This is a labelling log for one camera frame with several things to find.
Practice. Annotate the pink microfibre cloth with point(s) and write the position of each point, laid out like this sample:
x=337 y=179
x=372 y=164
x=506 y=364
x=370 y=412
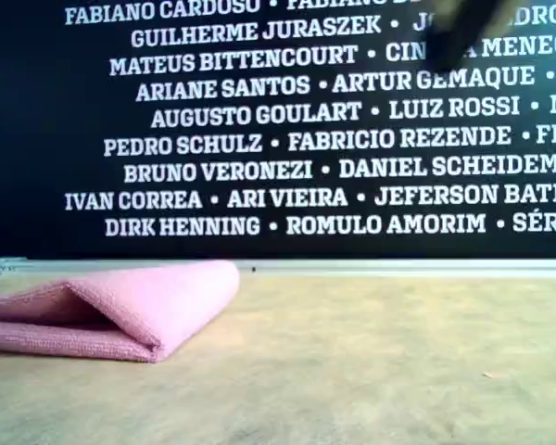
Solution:
x=167 y=306

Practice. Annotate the brown felt table cover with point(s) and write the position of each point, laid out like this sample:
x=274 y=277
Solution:
x=306 y=394

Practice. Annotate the black banner white names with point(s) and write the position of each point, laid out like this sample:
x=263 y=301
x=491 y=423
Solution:
x=51 y=116

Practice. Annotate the aluminium frame rail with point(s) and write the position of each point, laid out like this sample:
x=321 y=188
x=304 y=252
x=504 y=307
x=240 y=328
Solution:
x=398 y=268

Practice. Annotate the bare camera circuit board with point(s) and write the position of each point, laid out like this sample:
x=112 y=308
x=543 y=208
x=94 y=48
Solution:
x=454 y=32

